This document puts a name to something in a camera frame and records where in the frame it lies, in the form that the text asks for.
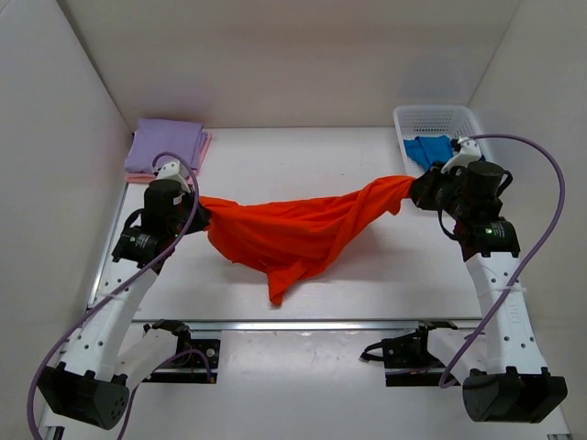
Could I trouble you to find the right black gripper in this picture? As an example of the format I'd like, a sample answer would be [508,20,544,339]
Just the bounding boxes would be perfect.
[404,162,470,220]

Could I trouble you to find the orange t-shirt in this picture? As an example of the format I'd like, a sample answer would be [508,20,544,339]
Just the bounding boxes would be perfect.
[200,175,415,307]

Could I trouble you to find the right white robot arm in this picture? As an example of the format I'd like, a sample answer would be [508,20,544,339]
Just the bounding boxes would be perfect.
[410,161,568,424]

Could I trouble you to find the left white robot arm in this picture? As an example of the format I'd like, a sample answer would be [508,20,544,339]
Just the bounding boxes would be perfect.
[28,177,210,430]

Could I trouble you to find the blue t-shirt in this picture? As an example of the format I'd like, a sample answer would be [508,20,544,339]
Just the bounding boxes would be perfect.
[400,136,454,178]

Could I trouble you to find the white plastic basket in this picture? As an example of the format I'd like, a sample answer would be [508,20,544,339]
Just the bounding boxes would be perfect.
[393,104,482,158]

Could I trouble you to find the folded pink t-shirt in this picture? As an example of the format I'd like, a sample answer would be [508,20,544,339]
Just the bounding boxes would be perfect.
[125,132,212,184]

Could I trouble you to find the folded purple t-shirt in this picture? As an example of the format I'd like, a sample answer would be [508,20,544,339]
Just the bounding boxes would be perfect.
[124,118,206,175]

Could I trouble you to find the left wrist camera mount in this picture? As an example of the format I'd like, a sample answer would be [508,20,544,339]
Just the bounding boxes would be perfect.
[155,159,192,193]

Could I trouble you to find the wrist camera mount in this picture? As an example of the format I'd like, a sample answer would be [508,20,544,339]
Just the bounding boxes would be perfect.
[155,159,192,193]
[441,137,482,174]

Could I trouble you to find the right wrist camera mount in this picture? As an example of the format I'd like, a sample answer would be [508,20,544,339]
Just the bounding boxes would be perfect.
[441,137,482,174]

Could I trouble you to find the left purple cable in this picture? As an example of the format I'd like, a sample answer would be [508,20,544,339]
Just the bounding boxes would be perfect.
[27,152,200,440]

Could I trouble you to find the purple cable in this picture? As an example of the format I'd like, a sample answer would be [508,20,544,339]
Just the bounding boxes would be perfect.
[27,152,200,440]
[439,133,566,389]

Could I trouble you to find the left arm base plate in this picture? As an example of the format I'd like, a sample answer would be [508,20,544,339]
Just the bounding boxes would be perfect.
[143,319,221,384]

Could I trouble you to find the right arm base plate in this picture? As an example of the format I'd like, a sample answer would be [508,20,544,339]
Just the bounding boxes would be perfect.
[360,321,459,388]

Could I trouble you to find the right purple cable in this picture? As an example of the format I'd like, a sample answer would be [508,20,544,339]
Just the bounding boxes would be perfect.
[439,133,566,389]

